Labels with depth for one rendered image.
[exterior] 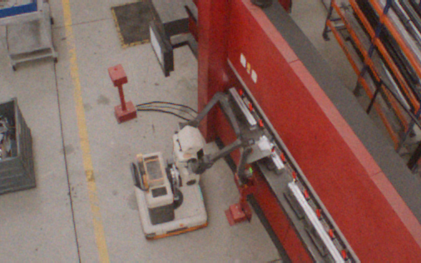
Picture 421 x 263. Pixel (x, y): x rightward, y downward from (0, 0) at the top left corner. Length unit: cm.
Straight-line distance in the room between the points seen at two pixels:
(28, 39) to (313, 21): 397
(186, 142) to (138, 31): 313
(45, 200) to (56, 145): 73
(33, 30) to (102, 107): 149
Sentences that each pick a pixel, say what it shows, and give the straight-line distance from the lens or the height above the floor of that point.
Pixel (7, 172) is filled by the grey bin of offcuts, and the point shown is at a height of 46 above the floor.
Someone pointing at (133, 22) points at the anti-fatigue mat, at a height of 1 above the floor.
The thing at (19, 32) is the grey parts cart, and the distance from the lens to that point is 720.
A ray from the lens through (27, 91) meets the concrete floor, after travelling 690.
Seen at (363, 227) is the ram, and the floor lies 177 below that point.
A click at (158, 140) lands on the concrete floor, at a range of 612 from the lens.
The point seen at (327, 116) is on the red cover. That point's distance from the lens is 356.
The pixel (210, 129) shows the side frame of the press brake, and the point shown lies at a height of 27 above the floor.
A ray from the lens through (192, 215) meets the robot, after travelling 531.
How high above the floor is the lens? 509
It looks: 54 degrees down
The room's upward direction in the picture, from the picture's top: 6 degrees clockwise
